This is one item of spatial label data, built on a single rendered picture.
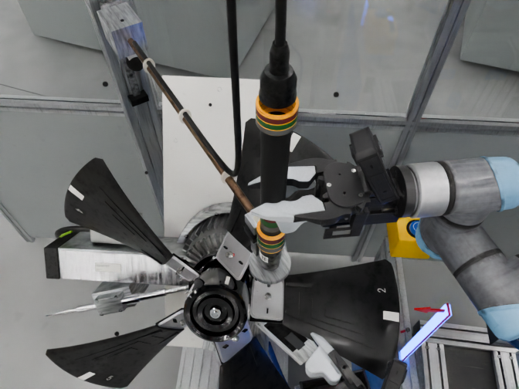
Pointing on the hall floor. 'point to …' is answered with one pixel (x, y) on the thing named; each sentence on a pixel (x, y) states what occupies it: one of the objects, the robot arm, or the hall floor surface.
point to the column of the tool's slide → (155, 143)
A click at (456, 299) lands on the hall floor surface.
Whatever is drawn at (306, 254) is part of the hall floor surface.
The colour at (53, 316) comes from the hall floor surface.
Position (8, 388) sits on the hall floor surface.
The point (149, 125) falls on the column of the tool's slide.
